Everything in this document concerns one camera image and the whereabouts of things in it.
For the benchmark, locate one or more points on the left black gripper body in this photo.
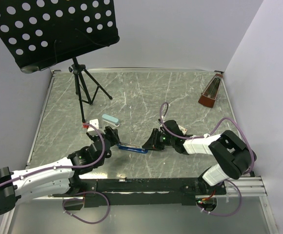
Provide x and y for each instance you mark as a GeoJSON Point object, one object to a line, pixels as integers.
{"type": "Point", "coordinates": [94, 138]}

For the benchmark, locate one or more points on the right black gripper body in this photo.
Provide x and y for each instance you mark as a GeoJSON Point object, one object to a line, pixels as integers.
{"type": "Point", "coordinates": [168, 140]}

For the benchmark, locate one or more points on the blue black stapler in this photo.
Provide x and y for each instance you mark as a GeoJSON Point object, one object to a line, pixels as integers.
{"type": "Point", "coordinates": [132, 148]}

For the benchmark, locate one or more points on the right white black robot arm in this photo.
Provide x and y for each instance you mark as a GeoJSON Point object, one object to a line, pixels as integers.
{"type": "Point", "coordinates": [231, 153]}

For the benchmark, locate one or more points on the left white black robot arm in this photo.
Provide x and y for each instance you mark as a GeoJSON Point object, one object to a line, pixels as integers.
{"type": "Point", "coordinates": [56, 178]}

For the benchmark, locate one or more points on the light blue white stapler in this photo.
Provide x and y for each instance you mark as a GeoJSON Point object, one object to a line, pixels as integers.
{"type": "Point", "coordinates": [111, 120]}

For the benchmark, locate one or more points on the small staple box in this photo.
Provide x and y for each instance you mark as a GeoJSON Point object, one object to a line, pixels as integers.
{"type": "Point", "coordinates": [184, 130]}

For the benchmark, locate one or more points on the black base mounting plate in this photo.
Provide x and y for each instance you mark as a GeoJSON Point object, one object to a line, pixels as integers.
{"type": "Point", "coordinates": [147, 191]}

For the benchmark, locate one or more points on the brown wooden metronome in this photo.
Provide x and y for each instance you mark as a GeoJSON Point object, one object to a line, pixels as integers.
{"type": "Point", "coordinates": [210, 93]}

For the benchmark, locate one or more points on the black music stand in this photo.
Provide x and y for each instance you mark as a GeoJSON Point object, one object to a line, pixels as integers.
{"type": "Point", "coordinates": [42, 33]}

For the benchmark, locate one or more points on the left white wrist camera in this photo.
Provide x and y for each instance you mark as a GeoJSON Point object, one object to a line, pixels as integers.
{"type": "Point", "coordinates": [93, 127]}

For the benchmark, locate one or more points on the aluminium frame rail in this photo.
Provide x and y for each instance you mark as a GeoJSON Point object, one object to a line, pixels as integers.
{"type": "Point", "coordinates": [248, 186]}

